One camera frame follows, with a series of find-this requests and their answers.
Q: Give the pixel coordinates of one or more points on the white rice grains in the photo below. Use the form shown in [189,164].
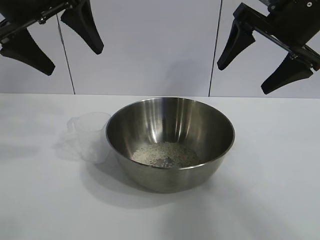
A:
[165,155]

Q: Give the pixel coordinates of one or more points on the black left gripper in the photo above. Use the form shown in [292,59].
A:
[25,12]

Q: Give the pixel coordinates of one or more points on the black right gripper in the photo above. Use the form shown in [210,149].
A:
[292,22]

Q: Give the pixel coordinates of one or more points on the stainless steel bowl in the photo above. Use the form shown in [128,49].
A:
[175,130]

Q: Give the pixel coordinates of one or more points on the translucent plastic measuring cup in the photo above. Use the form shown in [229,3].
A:
[87,135]

